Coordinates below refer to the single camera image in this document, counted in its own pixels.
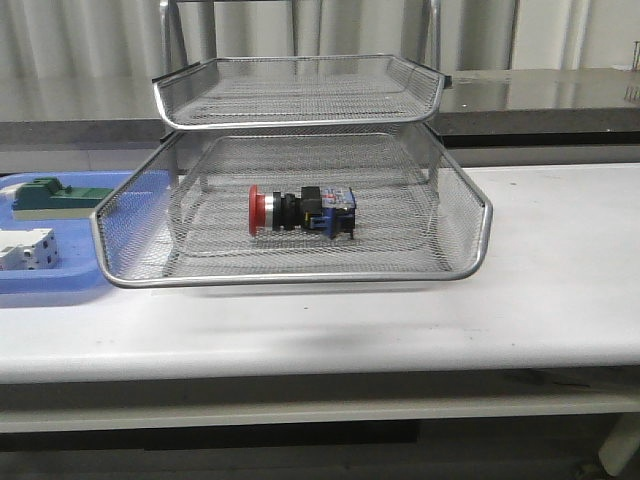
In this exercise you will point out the white circuit breaker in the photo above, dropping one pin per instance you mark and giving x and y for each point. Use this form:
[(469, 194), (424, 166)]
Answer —
[(32, 249)]

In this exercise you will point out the silver metal rack frame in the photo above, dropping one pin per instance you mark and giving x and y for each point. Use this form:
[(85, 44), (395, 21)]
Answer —
[(172, 45)]

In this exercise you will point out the silver mesh tray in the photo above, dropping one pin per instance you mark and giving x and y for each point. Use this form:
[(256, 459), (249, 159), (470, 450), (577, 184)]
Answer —
[(182, 218), (262, 92)]

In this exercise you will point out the red emergency stop button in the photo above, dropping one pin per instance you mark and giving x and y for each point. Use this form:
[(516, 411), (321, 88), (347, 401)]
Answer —
[(330, 211)]

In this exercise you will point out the green and white switch module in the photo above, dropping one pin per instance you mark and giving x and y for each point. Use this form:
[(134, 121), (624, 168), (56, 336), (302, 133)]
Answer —
[(47, 198)]

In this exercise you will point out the dark background counter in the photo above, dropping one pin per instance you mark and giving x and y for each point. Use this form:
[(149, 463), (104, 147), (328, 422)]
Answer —
[(482, 108)]

